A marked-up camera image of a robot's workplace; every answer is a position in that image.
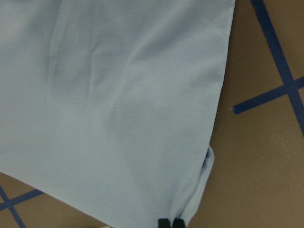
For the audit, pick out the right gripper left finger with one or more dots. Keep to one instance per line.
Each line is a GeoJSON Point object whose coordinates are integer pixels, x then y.
{"type": "Point", "coordinates": [164, 223]}

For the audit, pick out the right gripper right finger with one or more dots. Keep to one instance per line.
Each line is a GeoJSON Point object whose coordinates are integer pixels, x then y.
{"type": "Point", "coordinates": [178, 223]}

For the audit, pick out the light blue t-shirt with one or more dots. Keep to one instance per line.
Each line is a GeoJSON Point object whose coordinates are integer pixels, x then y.
{"type": "Point", "coordinates": [109, 105]}

